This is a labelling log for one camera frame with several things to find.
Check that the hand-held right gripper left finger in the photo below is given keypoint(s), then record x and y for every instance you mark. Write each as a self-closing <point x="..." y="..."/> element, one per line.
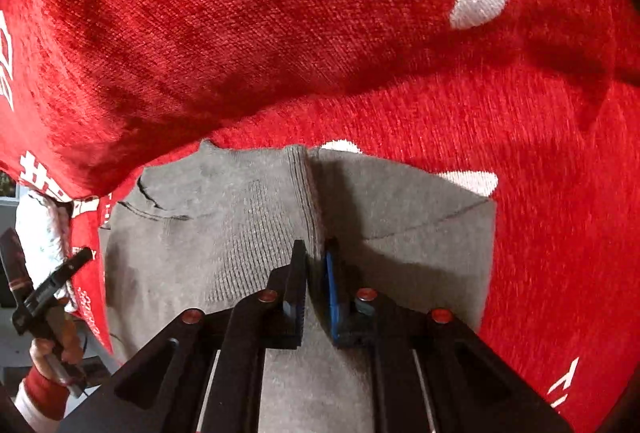
<point x="295" y="305"/>

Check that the grey t-shirt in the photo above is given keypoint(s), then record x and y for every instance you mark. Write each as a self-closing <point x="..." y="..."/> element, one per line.
<point x="225" y="223"/>

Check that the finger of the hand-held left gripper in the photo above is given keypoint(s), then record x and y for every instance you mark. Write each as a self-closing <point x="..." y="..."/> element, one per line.
<point x="62" y="273"/>
<point x="14" y="263"/>

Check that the white quilted cloth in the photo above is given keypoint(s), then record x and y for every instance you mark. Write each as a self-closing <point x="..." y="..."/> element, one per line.
<point x="42" y="238"/>

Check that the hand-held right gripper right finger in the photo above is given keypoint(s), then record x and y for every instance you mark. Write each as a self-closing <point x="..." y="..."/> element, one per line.
<point x="332" y="308"/>

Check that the person's left hand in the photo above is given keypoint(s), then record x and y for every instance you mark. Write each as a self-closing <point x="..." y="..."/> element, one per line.
<point x="67" y="340"/>

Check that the person's left forearm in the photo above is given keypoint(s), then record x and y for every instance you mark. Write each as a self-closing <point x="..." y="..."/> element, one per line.
<point x="42" y="400"/>

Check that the red printed sofa blanket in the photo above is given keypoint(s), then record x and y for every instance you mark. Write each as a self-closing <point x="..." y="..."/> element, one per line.
<point x="350" y="63"/>

